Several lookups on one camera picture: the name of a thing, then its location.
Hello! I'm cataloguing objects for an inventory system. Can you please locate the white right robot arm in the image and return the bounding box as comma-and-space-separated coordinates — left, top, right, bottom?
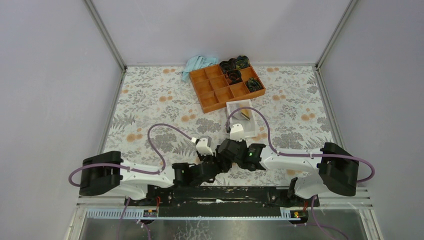
216, 139, 359, 206

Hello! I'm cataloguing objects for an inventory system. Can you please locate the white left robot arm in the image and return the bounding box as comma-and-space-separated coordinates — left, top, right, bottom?
76, 151, 222, 206

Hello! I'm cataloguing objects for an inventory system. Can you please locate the floral patterned table mat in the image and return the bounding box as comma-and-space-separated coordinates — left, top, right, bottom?
104, 66, 334, 166

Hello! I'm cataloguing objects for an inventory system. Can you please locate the orange compartment tray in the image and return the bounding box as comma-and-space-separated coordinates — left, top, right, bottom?
189, 65, 266, 113

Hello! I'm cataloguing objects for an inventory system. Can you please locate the dark rolled sock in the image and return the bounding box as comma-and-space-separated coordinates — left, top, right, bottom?
245, 77, 264, 93
219, 58, 237, 75
235, 55, 251, 70
225, 69, 243, 85

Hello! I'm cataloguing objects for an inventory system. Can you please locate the light blue cloth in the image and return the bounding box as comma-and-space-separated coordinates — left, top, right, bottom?
181, 55, 219, 82

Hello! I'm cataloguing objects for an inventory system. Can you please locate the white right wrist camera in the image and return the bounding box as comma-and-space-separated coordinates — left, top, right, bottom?
229, 123, 245, 142

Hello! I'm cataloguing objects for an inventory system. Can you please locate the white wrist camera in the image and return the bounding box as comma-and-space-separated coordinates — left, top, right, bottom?
229, 123, 245, 142
191, 136, 214, 156

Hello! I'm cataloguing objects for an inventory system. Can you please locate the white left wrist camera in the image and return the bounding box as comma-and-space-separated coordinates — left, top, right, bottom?
191, 136, 214, 156

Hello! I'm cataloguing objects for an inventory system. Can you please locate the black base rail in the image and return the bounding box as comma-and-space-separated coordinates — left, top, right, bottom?
129, 185, 320, 218

